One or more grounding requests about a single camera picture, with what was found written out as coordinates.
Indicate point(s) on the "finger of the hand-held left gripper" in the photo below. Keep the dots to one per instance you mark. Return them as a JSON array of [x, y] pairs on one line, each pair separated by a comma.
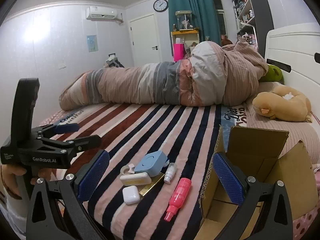
[[67, 128], [82, 142]]

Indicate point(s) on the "green plush toy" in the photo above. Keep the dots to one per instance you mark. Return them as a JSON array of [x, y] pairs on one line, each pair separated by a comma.
[[273, 72]]

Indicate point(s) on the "tan plush toy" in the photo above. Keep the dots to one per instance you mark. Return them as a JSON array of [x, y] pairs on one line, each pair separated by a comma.
[[282, 105]]

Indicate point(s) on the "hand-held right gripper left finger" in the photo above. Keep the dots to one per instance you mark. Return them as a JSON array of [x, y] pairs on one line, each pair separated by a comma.
[[93, 173]]

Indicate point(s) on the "pink bed sheet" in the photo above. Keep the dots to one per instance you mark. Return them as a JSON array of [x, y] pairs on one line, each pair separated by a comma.
[[270, 127]]

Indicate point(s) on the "clear tape roll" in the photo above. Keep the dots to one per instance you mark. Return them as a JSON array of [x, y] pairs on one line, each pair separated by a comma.
[[125, 171]]

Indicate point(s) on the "pink and grey quilt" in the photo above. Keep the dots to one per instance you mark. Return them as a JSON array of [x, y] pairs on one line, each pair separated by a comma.
[[155, 82]]

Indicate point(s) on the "black and white machine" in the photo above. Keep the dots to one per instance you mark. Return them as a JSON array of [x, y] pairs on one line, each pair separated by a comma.
[[113, 61]]

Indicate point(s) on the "round wall clock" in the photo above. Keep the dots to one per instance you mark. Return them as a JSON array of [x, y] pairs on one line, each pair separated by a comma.
[[160, 5]]

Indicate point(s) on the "gold box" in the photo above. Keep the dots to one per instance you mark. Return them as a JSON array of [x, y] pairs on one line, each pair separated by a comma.
[[151, 187]]

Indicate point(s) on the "white earbuds case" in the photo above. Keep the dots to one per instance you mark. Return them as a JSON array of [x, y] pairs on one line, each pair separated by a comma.
[[131, 195]]

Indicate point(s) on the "window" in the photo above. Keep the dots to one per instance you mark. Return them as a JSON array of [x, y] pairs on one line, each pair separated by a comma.
[[220, 17]]

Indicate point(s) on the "person's left hand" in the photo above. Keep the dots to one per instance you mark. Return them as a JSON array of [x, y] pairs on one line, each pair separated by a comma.
[[15, 172]]

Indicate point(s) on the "small white bottle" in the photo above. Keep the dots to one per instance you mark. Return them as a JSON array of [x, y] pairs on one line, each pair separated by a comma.
[[169, 173]]

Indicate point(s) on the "blue wall poster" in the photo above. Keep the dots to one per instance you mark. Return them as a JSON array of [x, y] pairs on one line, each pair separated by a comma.
[[92, 43]]

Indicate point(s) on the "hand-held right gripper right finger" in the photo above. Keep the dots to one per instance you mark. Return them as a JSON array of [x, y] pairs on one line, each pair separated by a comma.
[[228, 180]]

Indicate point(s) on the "glass display case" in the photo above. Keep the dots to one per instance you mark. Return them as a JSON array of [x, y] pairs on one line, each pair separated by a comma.
[[184, 20]]

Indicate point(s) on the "bookshelf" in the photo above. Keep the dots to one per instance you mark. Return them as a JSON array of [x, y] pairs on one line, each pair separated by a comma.
[[246, 12]]

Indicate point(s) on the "pink gift bag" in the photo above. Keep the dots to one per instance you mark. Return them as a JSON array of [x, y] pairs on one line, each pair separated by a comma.
[[179, 52]]

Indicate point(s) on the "white air conditioner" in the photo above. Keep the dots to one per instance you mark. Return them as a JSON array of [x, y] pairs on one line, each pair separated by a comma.
[[101, 13]]

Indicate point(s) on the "pink spray bottle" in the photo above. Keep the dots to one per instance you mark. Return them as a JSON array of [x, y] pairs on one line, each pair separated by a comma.
[[178, 192]]

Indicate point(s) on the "blue square box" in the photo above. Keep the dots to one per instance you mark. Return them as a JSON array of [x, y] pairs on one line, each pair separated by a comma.
[[150, 163]]

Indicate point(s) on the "person's left forearm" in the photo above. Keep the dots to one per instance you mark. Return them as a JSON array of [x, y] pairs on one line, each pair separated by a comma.
[[11, 205]]

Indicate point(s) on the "white rectangular case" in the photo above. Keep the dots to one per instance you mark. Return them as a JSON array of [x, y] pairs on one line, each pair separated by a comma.
[[135, 179]]

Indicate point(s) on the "striped blanket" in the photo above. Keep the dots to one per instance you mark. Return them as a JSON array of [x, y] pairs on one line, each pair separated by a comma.
[[155, 125]]

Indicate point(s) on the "white bed headboard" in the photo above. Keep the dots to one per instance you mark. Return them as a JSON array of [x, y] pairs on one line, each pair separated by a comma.
[[295, 47]]

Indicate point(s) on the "cardboard box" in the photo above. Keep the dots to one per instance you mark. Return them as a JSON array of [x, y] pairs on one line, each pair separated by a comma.
[[295, 180]]

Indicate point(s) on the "white door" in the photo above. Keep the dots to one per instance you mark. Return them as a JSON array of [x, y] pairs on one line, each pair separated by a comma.
[[143, 40]]

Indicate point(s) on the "teal curtain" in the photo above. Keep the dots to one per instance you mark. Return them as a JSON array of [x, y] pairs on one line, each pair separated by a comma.
[[200, 17]]

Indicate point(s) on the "yellow shelf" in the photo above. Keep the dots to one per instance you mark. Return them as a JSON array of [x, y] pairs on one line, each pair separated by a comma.
[[185, 32]]

